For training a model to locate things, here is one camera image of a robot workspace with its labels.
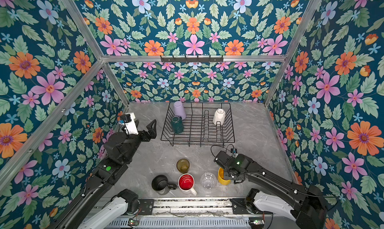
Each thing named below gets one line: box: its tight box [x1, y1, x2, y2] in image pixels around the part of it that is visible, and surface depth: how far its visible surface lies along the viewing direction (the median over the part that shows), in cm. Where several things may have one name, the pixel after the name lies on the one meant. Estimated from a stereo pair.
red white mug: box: [178, 173, 198, 196], surface depth 77 cm
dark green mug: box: [171, 116, 184, 134], surface depth 96 cm
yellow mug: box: [217, 167, 231, 186], surface depth 76 cm
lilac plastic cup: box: [173, 100, 187, 120], surface depth 103 cm
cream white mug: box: [212, 108, 226, 126], surface depth 100 cm
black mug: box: [151, 174, 177, 196], surface depth 77 cm
